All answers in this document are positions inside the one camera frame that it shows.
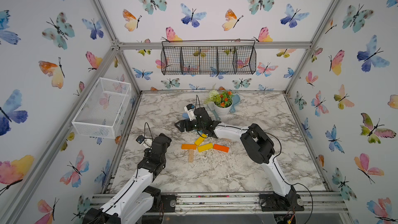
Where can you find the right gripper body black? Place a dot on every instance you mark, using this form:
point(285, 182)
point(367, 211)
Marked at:
point(193, 124)

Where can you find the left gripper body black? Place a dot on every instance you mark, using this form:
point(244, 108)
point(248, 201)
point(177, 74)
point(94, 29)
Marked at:
point(168, 140)

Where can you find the yellow block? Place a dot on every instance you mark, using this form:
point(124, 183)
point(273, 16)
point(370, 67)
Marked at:
point(201, 139)
point(205, 147)

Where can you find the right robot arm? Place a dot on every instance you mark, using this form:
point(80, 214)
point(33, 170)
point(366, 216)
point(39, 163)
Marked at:
point(259, 148)

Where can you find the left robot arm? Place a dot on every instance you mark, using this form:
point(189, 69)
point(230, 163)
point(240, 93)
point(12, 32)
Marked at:
point(137, 196)

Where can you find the white flower pot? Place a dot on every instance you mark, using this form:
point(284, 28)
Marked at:
point(222, 111)

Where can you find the natural wood block lower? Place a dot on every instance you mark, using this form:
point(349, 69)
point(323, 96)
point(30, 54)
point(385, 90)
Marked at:
point(191, 156)

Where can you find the red orange block right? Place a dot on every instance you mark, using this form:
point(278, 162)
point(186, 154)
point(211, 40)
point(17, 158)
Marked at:
point(221, 148)

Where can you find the artificial green orange plant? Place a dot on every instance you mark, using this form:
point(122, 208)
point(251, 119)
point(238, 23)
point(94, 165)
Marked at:
point(221, 98)

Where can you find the light blue dustpan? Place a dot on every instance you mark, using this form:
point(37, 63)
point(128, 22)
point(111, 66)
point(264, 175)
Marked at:
point(235, 101)

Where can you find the white mesh basket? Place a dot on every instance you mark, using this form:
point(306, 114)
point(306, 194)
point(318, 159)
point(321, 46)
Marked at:
point(101, 113)

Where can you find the teal small brush handle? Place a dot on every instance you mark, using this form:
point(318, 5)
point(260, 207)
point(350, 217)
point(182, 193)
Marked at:
point(211, 107)

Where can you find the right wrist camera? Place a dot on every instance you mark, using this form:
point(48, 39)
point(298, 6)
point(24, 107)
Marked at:
point(189, 111)

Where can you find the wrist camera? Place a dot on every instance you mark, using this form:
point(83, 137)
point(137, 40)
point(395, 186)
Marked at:
point(189, 111)
point(141, 140)

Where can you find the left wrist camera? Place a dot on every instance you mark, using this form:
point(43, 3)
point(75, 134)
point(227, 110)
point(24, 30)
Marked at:
point(141, 140)

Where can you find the black wire basket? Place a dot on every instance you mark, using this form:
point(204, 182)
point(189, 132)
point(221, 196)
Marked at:
point(209, 57)

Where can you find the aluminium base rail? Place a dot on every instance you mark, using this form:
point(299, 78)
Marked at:
point(318, 202)

